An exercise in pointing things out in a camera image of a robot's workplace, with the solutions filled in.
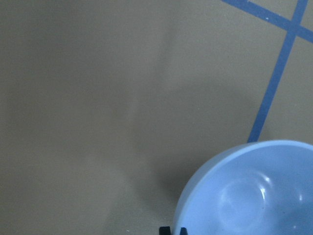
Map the blue bowl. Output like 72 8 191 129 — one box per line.
172 140 313 235

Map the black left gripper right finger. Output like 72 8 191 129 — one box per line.
179 227 187 235

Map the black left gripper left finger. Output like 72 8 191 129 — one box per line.
159 226 171 235

